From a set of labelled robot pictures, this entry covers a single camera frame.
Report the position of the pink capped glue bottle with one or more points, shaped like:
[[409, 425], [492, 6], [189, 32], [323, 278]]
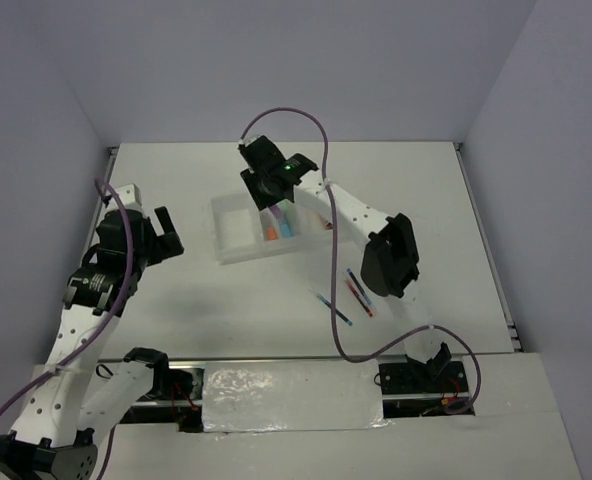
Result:
[[325, 225]]

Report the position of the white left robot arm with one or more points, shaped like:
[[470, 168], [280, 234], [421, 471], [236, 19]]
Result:
[[58, 433]]

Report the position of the purple highlighter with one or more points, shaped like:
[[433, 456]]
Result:
[[278, 214]]

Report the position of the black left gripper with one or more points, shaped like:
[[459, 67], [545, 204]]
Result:
[[167, 245]]

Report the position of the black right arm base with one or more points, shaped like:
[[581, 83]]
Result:
[[440, 375]]

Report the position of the orange capped highlighter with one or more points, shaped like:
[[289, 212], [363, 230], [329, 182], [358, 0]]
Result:
[[270, 234]]

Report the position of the silver foil tape sheet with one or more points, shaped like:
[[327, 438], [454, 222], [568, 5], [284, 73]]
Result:
[[294, 395]]

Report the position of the white three-compartment tray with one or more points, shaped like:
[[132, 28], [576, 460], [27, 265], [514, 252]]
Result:
[[239, 229]]

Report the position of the red pen refill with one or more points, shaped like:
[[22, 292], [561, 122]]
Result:
[[359, 298]]

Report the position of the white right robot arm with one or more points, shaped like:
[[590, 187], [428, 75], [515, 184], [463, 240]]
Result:
[[389, 266]]

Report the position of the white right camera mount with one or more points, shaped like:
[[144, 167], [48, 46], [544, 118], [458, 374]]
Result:
[[251, 142]]

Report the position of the dark blue pen refill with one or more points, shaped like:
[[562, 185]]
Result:
[[349, 275]]

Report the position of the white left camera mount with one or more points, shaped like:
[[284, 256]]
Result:
[[129, 195]]

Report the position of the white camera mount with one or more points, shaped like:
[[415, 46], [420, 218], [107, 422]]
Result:
[[129, 195], [251, 142]]

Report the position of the blue highlighter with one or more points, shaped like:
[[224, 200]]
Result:
[[287, 226]]

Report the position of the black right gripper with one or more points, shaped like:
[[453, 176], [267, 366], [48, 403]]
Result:
[[262, 200]]

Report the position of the aluminium table edge rail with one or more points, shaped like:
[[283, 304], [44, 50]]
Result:
[[511, 325]]

